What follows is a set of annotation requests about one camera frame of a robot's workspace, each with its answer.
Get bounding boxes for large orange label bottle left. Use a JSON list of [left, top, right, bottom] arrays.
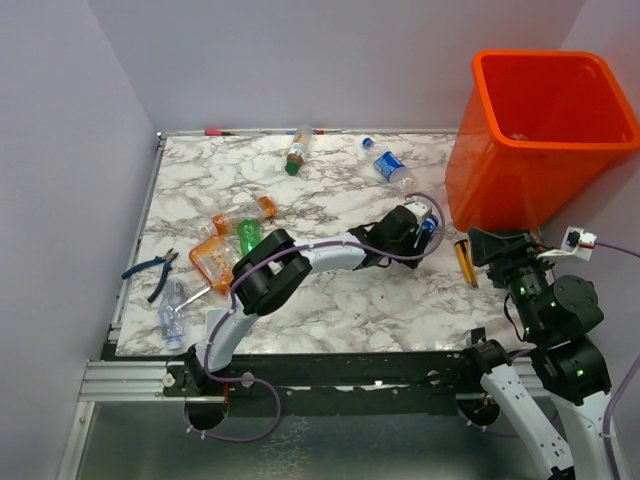
[[189, 235, 241, 295]]

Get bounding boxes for orange plastic bin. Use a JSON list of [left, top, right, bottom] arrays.
[[445, 49, 639, 232]]

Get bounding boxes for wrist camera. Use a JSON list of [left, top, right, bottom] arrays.
[[537, 226, 597, 262], [403, 200, 433, 226]]

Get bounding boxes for blue red pen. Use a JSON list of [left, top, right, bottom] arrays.
[[284, 129, 347, 136]]

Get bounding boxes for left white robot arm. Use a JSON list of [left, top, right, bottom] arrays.
[[186, 201, 445, 395]]

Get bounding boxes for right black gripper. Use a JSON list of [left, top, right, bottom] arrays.
[[469, 224, 560, 336]]

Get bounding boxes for orange label crushed bottle left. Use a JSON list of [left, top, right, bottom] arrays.
[[202, 195, 278, 235]]

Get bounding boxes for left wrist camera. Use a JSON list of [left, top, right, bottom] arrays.
[[403, 200, 433, 226]]

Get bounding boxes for clear water bottle left edge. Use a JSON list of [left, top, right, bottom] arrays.
[[158, 280, 211, 352]]

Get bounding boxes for yellow pencil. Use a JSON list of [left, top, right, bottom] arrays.
[[454, 239, 478, 289]]

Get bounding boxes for small blue label bottle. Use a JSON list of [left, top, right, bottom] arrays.
[[420, 214, 439, 242]]

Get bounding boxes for green cap tea bottle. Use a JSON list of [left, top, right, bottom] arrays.
[[285, 125, 313, 176]]

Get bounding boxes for far blue label bottle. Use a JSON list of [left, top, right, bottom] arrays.
[[361, 137, 416, 193]]

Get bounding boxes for red marker pen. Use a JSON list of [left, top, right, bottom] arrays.
[[204, 129, 235, 137]]

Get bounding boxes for black base frame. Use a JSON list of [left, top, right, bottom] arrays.
[[163, 351, 498, 419]]

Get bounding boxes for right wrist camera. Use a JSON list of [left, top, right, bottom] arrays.
[[537, 226, 597, 262]]

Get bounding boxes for green plastic bottle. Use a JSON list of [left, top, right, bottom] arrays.
[[236, 219, 262, 255]]

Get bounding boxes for blue handled pliers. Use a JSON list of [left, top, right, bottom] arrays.
[[121, 247, 180, 304]]

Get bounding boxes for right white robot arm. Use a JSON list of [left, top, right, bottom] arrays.
[[459, 227, 630, 479]]

